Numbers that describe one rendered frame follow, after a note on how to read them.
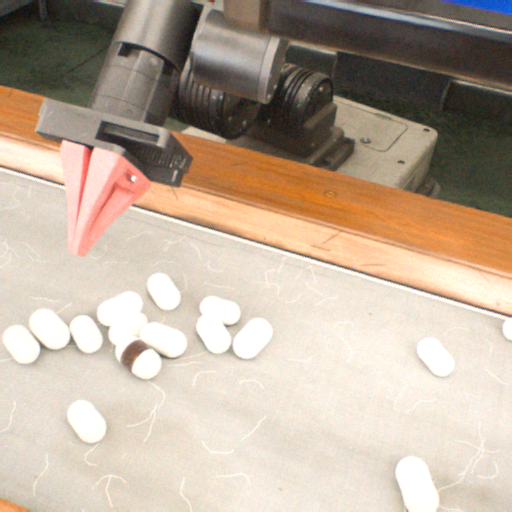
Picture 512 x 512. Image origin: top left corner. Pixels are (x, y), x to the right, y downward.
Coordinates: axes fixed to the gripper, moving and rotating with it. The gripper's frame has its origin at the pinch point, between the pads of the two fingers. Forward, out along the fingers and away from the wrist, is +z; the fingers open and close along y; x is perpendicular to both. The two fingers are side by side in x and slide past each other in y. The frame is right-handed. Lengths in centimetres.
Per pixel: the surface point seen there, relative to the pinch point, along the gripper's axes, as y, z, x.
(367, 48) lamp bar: 20.1, -6.5, -25.2
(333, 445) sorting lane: 21.6, 7.9, 2.6
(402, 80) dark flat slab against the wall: 3, -105, 185
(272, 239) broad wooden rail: 10.6, -6.4, 14.1
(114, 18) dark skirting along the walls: -125, -108, 192
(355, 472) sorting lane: 23.5, 9.0, 1.7
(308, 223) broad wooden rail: 13.4, -8.7, 14.0
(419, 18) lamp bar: 21.4, -7.3, -26.1
